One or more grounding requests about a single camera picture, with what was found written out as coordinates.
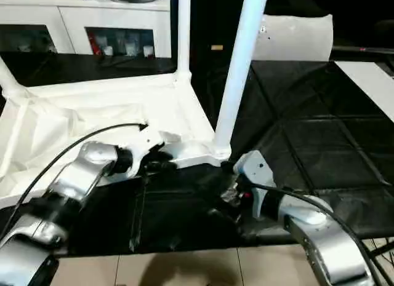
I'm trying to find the black cabinet with gold label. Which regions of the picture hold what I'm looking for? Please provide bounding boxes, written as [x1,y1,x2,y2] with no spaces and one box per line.
[171,0,247,71]

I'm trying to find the white plastic table top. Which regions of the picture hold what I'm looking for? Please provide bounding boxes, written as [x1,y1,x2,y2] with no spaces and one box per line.
[0,72,231,210]

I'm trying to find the black work mat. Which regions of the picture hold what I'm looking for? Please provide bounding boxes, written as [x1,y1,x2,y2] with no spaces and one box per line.
[0,50,394,256]

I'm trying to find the black horizontal bar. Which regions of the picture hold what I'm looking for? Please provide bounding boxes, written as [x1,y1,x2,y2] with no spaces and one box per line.
[332,46,394,54]

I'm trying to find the grey floor cable bundle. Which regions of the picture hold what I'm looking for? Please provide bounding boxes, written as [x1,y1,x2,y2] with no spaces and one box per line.
[366,233,394,268]

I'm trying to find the white flat board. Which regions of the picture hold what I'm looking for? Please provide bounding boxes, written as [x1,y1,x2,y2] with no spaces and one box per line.
[335,60,394,117]

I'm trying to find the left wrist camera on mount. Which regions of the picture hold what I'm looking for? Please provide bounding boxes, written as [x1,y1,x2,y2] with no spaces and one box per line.
[131,125,182,179]

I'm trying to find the white cabinet with glass doors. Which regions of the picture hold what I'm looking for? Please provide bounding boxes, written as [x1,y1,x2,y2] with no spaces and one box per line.
[0,0,173,58]

